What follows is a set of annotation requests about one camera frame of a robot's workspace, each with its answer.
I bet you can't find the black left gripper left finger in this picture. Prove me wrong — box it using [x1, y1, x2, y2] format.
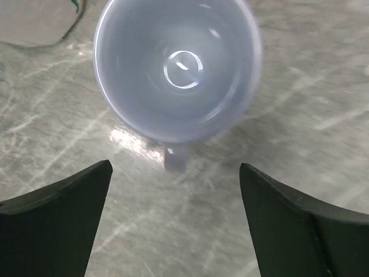
[1, 160, 112, 276]

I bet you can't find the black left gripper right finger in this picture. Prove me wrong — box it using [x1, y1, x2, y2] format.
[239, 163, 368, 277]

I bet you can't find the white ceramic mug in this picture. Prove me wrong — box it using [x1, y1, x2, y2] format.
[93, 1, 263, 172]

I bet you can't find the white toilet paper roll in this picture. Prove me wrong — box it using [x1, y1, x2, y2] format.
[1, 0, 86, 47]

